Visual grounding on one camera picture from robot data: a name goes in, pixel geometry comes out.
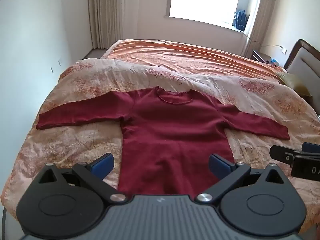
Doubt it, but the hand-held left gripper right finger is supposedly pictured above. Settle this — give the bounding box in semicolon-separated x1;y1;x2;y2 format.
196;153;288;203

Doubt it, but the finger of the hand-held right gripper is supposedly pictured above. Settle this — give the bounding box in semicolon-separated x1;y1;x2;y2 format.
269;144;304;167
301;142;320;156

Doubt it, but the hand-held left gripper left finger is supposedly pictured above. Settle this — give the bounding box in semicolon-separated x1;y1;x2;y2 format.
37;152;127;204

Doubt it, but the dark red long-sleeved sweater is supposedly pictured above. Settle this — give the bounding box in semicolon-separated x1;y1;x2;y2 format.
36;85;291;196

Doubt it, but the olive pillow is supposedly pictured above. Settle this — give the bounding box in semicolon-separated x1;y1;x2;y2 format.
276;72;312;97

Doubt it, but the floral beige quilt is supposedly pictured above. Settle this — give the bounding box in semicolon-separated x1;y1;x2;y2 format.
0;57;320;233

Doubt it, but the brown padded headboard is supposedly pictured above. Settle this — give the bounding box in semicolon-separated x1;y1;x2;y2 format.
284;39;320;105

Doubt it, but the dark wooden nightstand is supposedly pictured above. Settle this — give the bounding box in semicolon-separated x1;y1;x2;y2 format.
251;50;273;65

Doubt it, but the orange bed sheet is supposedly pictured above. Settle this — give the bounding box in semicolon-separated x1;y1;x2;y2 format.
102;39;288;83

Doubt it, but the beige curtain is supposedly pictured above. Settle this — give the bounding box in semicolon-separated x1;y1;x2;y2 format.
243;0;278;58
87;0;125;50

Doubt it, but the blue bag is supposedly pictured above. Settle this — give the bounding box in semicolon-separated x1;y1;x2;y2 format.
232;10;248;31

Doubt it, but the bright window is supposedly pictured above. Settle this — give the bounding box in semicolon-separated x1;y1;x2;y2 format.
169;0;245;30

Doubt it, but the thin wall cable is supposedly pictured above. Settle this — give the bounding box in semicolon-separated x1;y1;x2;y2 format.
246;35;280;48

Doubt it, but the black cable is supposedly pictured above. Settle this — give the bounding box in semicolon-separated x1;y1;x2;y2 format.
1;206;8;240

